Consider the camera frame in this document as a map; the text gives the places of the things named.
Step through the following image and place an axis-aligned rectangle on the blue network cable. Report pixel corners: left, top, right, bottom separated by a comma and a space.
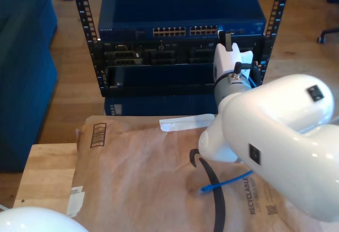
200, 24, 258, 194

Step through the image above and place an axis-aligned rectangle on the black rack server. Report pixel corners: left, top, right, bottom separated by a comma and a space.
102, 39, 262, 66

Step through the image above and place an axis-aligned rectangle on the blue box under rack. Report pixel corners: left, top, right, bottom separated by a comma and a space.
103, 95, 220, 118

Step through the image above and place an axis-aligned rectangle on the brown paper mailer bag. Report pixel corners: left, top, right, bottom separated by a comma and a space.
63, 114, 329, 232

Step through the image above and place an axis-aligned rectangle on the blue sofa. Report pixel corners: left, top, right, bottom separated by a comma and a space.
0, 0, 59, 173

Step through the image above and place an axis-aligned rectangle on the black camera cable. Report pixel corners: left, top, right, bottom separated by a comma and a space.
232, 61, 263, 87

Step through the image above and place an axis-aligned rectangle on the blue network switch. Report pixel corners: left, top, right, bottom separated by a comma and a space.
97, 0, 267, 41

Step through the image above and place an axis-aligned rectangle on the black perforated rack frame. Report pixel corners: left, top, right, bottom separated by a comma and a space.
70, 0, 293, 97

